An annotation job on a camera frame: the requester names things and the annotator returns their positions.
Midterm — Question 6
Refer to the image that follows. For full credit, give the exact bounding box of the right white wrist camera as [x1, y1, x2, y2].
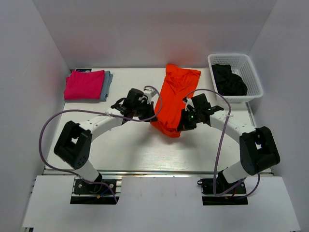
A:
[183, 97, 195, 111]

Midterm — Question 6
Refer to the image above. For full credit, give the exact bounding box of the dark blue label plate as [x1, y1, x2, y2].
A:
[75, 69, 92, 73]

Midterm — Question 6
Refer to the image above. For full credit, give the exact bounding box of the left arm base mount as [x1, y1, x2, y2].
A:
[70, 178, 120, 205]

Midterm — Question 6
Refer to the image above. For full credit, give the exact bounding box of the folded grey blue t shirt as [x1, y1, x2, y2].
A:
[99, 71, 113, 102]

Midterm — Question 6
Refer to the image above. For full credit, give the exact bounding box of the folded pink t shirt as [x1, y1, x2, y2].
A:
[64, 70, 105, 101]

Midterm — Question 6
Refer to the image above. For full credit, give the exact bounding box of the white plastic basket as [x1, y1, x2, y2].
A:
[208, 53, 263, 104]

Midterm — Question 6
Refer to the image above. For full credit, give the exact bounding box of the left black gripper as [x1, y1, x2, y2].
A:
[133, 100, 157, 122]

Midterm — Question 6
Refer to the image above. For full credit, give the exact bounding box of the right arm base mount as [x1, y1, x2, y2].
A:
[196, 174, 249, 206]

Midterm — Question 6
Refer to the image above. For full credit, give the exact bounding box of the black t shirt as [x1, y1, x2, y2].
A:
[211, 64, 248, 96]

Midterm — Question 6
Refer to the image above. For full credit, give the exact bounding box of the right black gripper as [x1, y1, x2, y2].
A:
[177, 108, 201, 131]

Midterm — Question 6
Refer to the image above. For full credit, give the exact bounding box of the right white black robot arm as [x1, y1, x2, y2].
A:
[177, 94, 281, 193]

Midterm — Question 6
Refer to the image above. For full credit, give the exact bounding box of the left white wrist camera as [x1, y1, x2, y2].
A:
[142, 87, 157, 104]

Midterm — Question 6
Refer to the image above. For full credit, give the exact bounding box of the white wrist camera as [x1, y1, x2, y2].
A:
[183, 97, 195, 111]
[142, 87, 157, 104]

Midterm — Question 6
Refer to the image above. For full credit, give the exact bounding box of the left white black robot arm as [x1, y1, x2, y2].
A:
[54, 86, 159, 193]

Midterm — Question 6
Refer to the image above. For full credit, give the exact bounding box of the orange t shirt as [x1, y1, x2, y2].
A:
[151, 64, 201, 138]

